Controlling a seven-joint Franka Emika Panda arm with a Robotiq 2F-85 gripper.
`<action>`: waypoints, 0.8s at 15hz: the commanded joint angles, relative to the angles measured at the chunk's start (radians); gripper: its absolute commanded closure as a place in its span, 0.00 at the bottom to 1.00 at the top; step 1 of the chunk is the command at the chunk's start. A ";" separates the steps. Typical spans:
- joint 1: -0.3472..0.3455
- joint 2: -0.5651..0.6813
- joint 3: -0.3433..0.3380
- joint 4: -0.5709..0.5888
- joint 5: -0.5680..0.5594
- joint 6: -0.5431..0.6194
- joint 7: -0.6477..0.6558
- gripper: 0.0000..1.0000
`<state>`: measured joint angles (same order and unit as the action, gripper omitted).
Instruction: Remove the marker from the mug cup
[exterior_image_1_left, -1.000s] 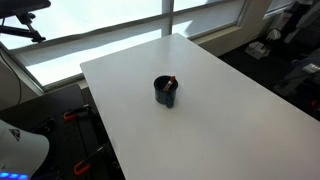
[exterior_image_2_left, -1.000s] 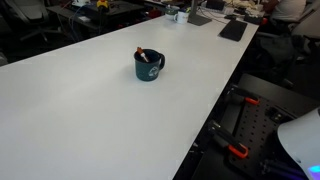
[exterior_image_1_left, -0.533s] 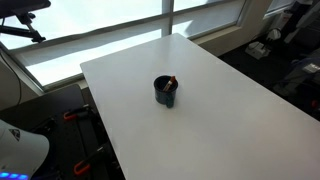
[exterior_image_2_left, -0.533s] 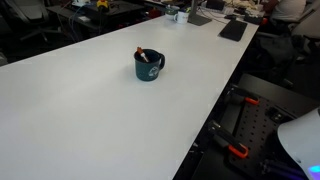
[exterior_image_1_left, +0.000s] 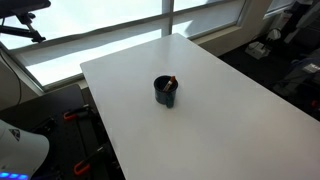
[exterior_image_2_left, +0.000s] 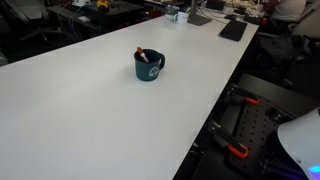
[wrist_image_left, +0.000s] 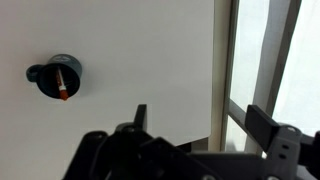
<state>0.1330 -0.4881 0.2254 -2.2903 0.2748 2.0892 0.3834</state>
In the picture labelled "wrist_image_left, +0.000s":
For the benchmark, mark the grey window frame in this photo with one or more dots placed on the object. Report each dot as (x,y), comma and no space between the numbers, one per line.
(266,50)

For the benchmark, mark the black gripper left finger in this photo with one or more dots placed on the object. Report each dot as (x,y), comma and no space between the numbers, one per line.
(141,116)

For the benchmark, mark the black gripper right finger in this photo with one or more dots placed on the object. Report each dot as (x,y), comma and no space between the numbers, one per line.
(263,126)

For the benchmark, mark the dark teal mug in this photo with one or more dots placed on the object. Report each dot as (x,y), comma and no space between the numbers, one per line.
(71,65)

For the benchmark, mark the white marker with orange cap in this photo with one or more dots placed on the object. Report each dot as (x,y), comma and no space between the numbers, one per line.
(62,88)

